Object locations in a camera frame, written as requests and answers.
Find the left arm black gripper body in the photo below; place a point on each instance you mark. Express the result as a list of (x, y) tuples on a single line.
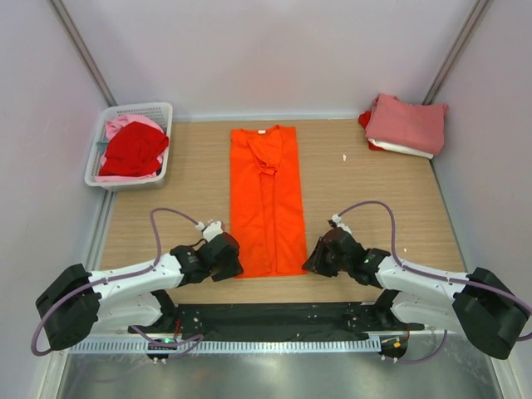
[(229, 268)]

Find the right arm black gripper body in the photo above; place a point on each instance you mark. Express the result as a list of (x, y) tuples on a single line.
[(326, 263)]

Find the orange t-shirt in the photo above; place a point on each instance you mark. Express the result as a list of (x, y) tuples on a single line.
[(266, 206)]

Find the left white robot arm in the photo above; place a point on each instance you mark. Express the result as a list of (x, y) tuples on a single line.
[(108, 291)]

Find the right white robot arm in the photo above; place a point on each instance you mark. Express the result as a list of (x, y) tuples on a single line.
[(477, 305)]

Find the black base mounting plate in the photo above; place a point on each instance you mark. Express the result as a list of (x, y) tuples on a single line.
[(279, 322)]

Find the folded red t-shirt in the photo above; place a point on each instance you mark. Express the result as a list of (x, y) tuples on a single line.
[(365, 118)]

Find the red t-shirt in basket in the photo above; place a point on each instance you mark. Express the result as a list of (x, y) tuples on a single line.
[(134, 151)]

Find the grey plastic laundry basket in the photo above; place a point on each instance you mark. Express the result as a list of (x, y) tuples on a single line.
[(159, 112)]

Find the folded pink t-shirt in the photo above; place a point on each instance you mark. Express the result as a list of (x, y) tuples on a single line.
[(394, 123)]

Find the pink t-shirt in basket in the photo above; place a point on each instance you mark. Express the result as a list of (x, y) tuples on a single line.
[(112, 128)]

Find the left arm white wrist camera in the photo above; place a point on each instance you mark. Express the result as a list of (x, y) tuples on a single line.
[(210, 230)]

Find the arm white wrist camera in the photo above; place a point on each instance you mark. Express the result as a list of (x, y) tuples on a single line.
[(336, 222), (210, 230)]

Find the right arm white wrist camera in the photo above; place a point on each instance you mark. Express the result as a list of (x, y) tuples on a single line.
[(336, 222)]

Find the white cable duct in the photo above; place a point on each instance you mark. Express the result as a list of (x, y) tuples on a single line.
[(117, 345)]

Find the aluminium frame rail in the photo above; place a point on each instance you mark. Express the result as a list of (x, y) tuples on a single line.
[(252, 322)]

